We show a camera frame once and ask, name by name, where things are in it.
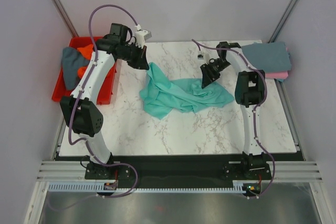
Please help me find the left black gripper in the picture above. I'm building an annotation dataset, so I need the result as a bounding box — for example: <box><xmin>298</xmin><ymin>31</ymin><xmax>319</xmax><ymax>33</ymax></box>
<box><xmin>118</xmin><ymin>42</ymin><xmax>149</xmax><ymax>71</ymax></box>

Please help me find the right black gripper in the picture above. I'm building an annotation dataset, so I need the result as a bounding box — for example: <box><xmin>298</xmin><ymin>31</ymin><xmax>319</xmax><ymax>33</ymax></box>
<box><xmin>199</xmin><ymin>59</ymin><xmax>230</xmax><ymax>89</ymax></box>

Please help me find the teal t shirt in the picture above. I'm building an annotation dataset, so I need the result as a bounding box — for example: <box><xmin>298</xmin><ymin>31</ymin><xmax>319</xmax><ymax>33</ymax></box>
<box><xmin>139</xmin><ymin>62</ymin><xmax>234</xmax><ymax>120</ymax></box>

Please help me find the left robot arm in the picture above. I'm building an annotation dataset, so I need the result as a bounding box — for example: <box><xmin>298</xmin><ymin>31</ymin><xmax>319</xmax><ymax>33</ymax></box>
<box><xmin>60</xmin><ymin>23</ymin><xmax>152</xmax><ymax>179</ymax></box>

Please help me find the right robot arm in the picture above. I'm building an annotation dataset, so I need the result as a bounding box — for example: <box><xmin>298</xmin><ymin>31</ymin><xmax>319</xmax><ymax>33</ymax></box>
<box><xmin>201</xmin><ymin>41</ymin><xmax>272</xmax><ymax>179</ymax></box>

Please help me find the orange t shirt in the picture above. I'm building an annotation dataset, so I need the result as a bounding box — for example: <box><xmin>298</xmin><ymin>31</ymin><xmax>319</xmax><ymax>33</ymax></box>
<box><xmin>77</xmin><ymin>44</ymin><xmax>93</xmax><ymax>79</ymax></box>

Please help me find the grey blue crumpled shirt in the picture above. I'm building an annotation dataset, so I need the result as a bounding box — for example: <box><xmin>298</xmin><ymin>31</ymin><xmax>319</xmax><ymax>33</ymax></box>
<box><xmin>61</xmin><ymin>47</ymin><xmax>89</xmax><ymax>91</ymax></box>

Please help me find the folded grey blue shirt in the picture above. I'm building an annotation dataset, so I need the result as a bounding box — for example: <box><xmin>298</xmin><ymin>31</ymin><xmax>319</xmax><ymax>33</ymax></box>
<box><xmin>241</xmin><ymin>41</ymin><xmax>292</xmax><ymax>73</ymax></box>

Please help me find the folded pink shirt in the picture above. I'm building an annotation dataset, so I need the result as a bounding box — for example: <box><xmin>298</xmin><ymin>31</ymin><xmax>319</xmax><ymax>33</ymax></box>
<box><xmin>266</xmin><ymin>46</ymin><xmax>292</xmax><ymax>82</ymax></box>

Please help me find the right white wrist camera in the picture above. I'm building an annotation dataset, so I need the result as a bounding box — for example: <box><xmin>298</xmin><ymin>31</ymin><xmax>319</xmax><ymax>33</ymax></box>
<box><xmin>197</xmin><ymin>50</ymin><xmax>210</xmax><ymax>63</ymax></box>

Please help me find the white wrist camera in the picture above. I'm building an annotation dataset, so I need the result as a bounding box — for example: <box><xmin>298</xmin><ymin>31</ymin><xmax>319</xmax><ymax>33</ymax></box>
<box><xmin>134</xmin><ymin>24</ymin><xmax>152</xmax><ymax>48</ymax></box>
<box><xmin>197</xmin><ymin>50</ymin><xmax>210</xmax><ymax>63</ymax></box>

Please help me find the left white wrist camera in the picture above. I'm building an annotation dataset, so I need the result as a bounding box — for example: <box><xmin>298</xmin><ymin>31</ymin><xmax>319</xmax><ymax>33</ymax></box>
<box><xmin>134</xmin><ymin>24</ymin><xmax>152</xmax><ymax>48</ymax></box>

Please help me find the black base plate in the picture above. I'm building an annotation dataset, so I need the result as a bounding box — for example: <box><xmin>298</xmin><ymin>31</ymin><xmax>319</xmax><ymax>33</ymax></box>
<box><xmin>55</xmin><ymin>153</ymin><xmax>307</xmax><ymax>189</ymax></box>

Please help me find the aluminium frame rail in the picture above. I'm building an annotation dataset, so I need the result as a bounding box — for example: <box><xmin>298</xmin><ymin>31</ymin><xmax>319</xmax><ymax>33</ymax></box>
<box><xmin>37</xmin><ymin>161</ymin><xmax>322</xmax><ymax>183</ymax></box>

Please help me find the white slotted cable duct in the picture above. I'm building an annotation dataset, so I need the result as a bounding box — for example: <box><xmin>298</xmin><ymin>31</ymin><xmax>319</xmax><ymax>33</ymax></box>
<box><xmin>47</xmin><ymin>182</ymin><xmax>258</xmax><ymax>194</ymax></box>

